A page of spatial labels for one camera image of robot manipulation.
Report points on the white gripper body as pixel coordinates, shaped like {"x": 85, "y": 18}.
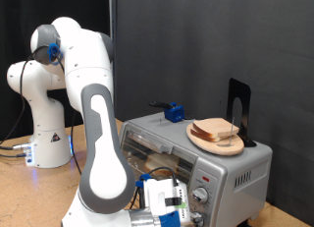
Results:
{"x": 152, "y": 196}

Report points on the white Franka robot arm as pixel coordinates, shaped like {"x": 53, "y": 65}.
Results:
{"x": 104, "y": 174}

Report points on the silver oven knob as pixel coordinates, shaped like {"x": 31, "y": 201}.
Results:
{"x": 197, "y": 219}
{"x": 200, "y": 195}

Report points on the silver toaster oven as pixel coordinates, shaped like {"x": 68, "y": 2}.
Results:
{"x": 248, "y": 161}

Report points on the round wooden board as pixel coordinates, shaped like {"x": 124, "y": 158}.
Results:
{"x": 222, "y": 148}

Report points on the thin metal pin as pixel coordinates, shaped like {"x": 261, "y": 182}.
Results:
{"x": 232, "y": 132}

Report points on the black metal bookend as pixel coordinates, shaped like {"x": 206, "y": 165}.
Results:
{"x": 235, "y": 89}

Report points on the dark grey partition panel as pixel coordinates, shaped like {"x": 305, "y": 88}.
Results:
{"x": 196, "y": 40}

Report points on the vertical metal pole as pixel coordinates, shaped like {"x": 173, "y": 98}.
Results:
{"x": 112, "y": 11}

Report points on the black curtain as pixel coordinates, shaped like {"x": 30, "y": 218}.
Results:
{"x": 6, "y": 24}

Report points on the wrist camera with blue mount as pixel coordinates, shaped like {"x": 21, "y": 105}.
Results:
{"x": 170, "y": 218}

